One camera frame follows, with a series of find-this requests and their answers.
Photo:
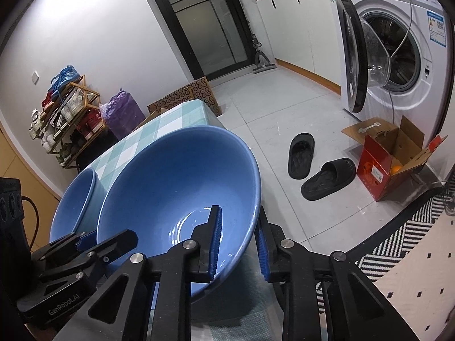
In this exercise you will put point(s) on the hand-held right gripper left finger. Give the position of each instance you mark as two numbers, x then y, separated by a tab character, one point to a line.
215	241

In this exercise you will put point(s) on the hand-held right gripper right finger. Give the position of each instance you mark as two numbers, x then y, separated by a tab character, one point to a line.
261	252

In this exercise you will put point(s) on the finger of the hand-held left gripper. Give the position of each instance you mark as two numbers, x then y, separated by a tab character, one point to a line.
103	252
60	250

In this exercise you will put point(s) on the light blue bowl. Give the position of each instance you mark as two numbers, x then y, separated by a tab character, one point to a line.
74	202

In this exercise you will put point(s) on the black slipper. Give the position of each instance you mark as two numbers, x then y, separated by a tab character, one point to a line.
300	156
327	181

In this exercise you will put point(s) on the yellow wooden door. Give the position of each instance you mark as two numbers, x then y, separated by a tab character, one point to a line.
21	156

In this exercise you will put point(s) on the teal checked tablecloth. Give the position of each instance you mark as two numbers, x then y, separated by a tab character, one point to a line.
160	124

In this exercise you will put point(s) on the red cardboard box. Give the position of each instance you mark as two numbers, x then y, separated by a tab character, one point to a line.
373	174

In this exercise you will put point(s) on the purple plastic bag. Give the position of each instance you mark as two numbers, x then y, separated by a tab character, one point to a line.
122	113

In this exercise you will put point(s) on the black and white rug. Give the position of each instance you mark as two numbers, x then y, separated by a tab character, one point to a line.
408	273

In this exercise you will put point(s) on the orange fruit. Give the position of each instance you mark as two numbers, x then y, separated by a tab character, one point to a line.
395	169

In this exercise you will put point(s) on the wooden shoe rack with shoes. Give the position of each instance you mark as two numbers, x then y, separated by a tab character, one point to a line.
64	74

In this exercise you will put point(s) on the dark floor mop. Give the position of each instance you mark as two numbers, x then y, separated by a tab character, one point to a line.
263	64

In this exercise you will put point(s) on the black framed glass door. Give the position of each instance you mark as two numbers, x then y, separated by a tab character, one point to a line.
206	25

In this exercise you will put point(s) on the white lower cabinets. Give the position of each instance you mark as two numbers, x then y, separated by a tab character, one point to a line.
302	35

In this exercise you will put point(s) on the white washing machine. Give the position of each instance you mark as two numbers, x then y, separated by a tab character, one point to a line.
419	88

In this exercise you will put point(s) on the white wall switch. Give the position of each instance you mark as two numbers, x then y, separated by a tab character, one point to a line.
35	78

